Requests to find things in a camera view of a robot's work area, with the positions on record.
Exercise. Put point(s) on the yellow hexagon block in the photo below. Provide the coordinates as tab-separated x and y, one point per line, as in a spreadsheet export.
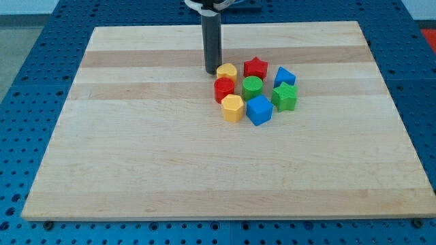
233	108

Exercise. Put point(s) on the red cylinder block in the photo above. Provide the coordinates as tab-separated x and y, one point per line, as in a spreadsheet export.
222	88

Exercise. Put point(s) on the blue cube block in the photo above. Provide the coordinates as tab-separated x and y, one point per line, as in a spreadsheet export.
259	110

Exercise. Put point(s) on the green cylinder block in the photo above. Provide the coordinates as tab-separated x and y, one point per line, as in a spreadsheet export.
252	87

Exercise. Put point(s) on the yellow heart block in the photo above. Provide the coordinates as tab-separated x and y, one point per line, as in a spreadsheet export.
227	70

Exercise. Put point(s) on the red star block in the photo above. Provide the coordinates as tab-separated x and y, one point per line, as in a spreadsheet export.
255	67

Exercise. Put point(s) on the green star block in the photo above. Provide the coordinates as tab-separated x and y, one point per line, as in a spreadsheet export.
284	97

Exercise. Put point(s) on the light wooden board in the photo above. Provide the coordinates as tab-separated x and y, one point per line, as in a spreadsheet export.
140	136

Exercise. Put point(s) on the blue triangle block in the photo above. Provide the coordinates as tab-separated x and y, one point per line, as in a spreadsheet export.
284	76

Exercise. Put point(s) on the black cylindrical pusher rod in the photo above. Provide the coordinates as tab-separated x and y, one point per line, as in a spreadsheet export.
211	34

